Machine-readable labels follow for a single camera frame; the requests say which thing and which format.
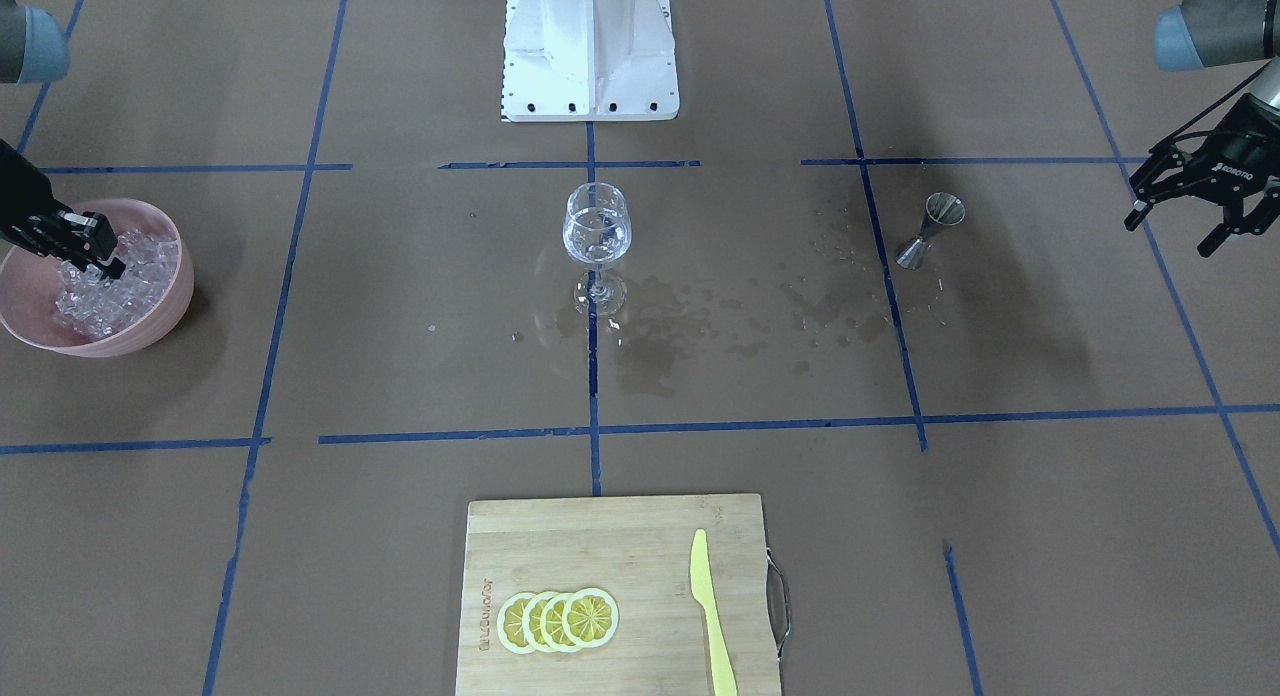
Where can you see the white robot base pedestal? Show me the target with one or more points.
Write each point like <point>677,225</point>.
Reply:
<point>589,61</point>

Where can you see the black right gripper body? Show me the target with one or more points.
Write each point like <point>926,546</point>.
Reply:
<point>22,198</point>

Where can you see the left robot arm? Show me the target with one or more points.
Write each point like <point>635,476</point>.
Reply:
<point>1197,34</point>

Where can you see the clear ice cubes pile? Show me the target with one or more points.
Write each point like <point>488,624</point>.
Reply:
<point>96,306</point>

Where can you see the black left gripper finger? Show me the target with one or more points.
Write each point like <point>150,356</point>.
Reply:
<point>1169,173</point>
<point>1235,221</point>

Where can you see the yellow plastic knife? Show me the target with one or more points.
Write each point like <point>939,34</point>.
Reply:
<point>722,679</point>

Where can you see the lemon slice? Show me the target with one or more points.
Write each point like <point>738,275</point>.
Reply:
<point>551,624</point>
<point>590,618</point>
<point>532,622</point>
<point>511,632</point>

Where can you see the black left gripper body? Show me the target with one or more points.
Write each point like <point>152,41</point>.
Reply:
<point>1232,166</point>

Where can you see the pink bowl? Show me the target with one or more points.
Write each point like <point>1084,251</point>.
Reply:
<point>29,285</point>

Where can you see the clear wine glass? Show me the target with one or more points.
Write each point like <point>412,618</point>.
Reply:
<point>596,233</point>

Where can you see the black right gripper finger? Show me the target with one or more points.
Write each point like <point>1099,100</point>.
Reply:
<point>62,249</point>
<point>92,235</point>

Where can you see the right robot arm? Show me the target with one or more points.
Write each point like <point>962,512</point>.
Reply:
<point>35,51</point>

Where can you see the steel double jigger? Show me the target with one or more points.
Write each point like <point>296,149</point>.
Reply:
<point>941,211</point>

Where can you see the bamboo cutting board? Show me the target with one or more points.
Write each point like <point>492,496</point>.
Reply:
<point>638,549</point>

